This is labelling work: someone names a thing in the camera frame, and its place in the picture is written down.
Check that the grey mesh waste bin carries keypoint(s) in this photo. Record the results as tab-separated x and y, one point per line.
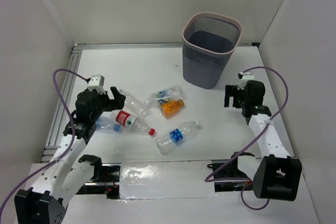
209	40

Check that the clear unlabelled plastic bottle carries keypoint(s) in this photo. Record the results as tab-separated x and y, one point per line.
134	105

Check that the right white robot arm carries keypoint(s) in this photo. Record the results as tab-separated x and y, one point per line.
277	175

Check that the green blue label bottle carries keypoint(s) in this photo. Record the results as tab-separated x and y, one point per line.
173	93

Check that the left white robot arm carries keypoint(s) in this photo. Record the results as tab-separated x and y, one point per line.
47	199

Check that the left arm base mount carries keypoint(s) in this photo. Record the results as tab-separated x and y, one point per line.
107	184

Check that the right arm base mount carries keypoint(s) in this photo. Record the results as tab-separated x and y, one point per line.
230	171

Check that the crushed blue cap bottle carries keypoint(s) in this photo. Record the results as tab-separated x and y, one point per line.
106	125

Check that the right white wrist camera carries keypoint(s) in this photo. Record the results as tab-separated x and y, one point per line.
244	77

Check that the shiny tape sheet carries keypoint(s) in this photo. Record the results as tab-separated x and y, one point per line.
165	180

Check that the orange drink bottle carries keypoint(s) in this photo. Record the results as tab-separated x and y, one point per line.
171	108

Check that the red label water bottle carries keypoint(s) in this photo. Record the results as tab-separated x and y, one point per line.
132	122

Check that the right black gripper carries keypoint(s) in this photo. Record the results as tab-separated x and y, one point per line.
232	91

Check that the blue label water bottle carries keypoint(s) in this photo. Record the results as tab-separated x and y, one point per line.
169	141

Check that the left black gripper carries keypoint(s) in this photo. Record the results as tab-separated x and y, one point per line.
109	101

